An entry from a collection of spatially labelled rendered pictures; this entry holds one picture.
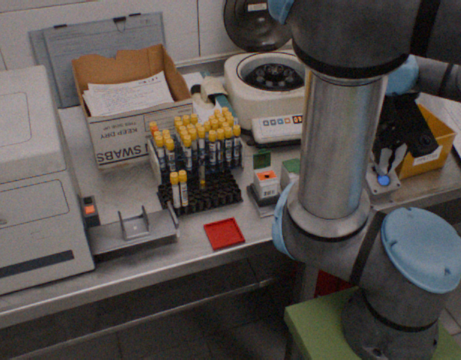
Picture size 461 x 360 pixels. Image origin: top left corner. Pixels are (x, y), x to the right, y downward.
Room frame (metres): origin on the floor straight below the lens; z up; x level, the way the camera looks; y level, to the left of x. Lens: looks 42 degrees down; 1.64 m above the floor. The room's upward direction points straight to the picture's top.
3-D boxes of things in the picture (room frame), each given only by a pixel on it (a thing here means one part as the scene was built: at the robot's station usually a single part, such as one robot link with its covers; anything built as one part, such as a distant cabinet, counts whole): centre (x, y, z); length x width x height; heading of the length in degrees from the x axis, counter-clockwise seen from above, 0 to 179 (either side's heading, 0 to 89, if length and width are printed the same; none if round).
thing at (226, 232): (0.69, 0.01, 0.88); 0.07 x 0.07 x 0.01; 20
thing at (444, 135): (0.94, -0.42, 0.93); 0.13 x 0.13 x 0.10; 22
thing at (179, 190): (0.80, 0.07, 0.93); 0.17 x 0.09 x 0.11; 109
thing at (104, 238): (0.66, 0.21, 0.92); 0.21 x 0.07 x 0.05; 110
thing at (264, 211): (0.79, -0.08, 0.89); 0.09 x 0.05 x 0.04; 18
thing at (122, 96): (1.06, 0.24, 0.95); 0.29 x 0.25 x 0.15; 20
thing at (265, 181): (0.79, -0.08, 0.92); 0.05 x 0.04 x 0.06; 18
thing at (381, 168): (0.81, -0.30, 0.99); 0.06 x 0.03 x 0.09; 20
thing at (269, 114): (1.13, -0.12, 0.94); 0.30 x 0.24 x 0.12; 11
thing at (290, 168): (0.83, -0.14, 0.91); 0.05 x 0.04 x 0.07; 20
